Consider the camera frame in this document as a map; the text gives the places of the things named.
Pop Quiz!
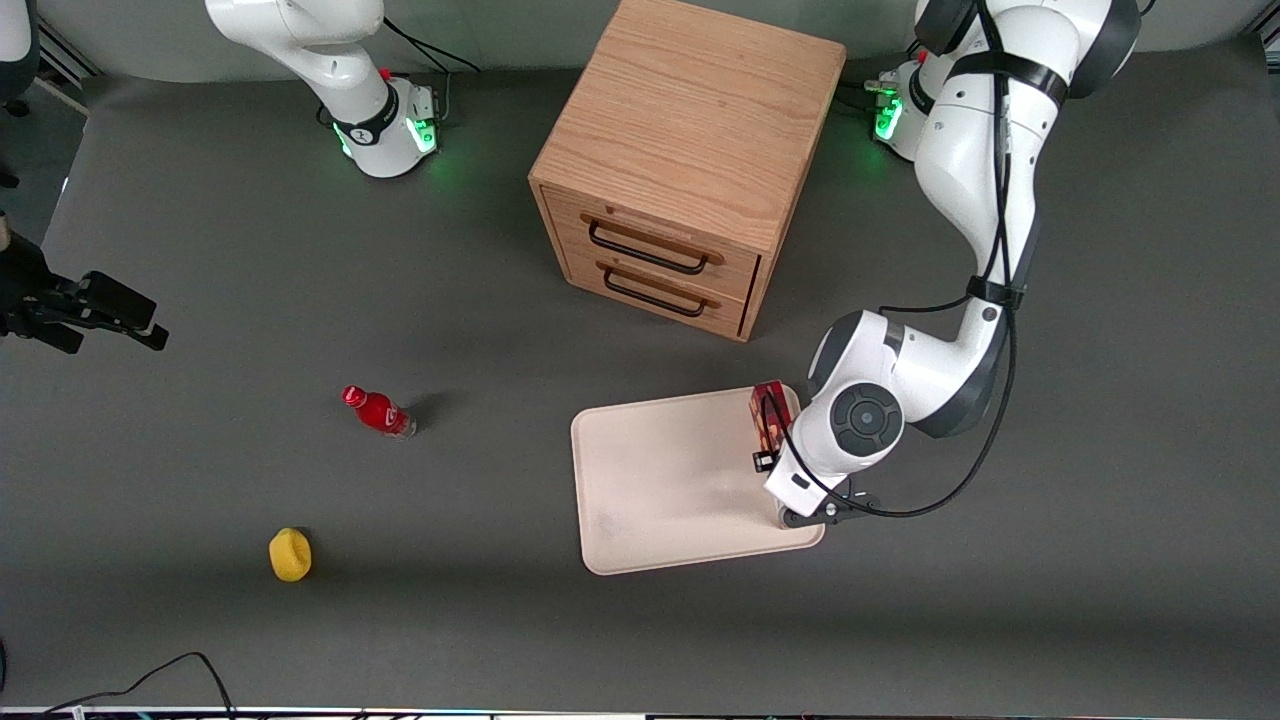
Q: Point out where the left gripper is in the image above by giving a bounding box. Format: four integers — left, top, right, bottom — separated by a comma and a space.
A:
752, 418, 853, 515

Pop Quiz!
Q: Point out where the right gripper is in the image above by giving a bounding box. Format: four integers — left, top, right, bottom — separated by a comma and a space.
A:
0, 228, 171, 356

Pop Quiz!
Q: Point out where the red cookie box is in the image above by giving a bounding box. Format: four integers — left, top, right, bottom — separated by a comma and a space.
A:
749, 380, 794, 463

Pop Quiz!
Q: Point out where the beige plastic tray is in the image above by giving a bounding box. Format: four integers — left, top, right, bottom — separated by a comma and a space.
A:
570, 383, 827, 577

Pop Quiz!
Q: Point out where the wooden drawer front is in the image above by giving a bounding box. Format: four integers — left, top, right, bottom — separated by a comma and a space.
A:
540, 184, 763, 303
562, 250, 753, 337

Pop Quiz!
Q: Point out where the red soda bottle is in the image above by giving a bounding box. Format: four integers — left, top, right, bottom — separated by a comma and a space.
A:
341, 385, 418, 440

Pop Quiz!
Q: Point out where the yellow sponge ball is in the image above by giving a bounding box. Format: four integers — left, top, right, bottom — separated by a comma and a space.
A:
268, 527, 313, 584

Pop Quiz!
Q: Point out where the wooden drawer cabinet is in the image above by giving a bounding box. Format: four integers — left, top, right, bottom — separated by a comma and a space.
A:
528, 0, 849, 344

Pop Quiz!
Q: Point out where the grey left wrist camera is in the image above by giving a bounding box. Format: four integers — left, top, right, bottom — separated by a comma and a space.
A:
778, 488, 885, 530

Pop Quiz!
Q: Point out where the black metal drawer handle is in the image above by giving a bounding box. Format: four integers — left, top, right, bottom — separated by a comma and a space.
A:
602, 265, 708, 320
587, 219, 712, 277

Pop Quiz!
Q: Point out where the aluminium frame profile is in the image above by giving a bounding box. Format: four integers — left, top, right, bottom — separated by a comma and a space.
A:
34, 18, 103, 117

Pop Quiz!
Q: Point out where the black cable at table edge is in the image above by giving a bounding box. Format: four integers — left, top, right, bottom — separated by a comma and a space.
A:
40, 651, 237, 720

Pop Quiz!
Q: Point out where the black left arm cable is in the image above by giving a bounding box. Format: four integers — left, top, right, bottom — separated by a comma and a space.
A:
762, 0, 1023, 520

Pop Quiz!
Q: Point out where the black left base cable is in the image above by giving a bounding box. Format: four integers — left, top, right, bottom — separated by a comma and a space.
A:
838, 40, 926, 113

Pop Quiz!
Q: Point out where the black base cable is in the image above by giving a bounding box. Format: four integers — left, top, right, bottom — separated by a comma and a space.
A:
838, 40, 926, 113
380, 15, 483, 76

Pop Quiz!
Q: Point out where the black right base cable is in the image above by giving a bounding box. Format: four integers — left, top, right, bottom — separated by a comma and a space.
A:
380, 15, 483, 76

